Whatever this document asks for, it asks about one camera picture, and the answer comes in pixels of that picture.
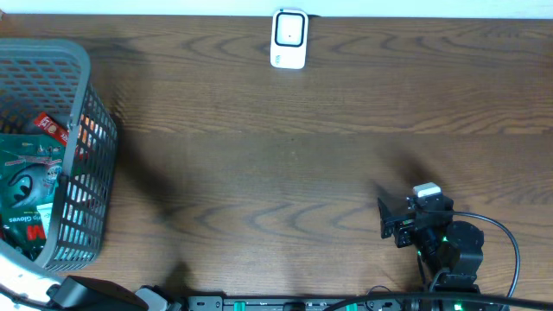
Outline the red coffee stick sachet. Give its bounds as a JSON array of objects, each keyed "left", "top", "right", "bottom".
[{"left": 33, "top": 112, "right": 69, "bottom": 146}]

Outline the grey plastic mesh basket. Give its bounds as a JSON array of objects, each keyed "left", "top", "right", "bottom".
[{"left": 1, "top": 39, "right": 118, "bottom": 271}]

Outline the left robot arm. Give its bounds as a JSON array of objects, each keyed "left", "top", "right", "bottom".
[{"left": 1, "top": 253, "right": 182, "bottom": 311}]

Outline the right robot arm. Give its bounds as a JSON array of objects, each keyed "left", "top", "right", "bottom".
[{"left": 378, "top": 193, "right": 484, "bottom": 294}]

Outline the white barcode scanner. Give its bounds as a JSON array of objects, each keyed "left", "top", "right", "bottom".
[{"left": 270, "top": 9, "right": 308, "bottom": 70}]

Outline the green grip gloves package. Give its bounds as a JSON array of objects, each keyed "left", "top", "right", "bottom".
[{"left": 1, "top": 134, "right": 65, "bottom": 260}]

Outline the orange snack box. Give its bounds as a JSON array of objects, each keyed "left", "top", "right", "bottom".
[{"left": 78, "top": 115, "right": 104, "bottom": 148}]

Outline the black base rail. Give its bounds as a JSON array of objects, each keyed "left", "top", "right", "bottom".
[{"left": 187, "top": 295, "right": 509, "bottom": 311}]

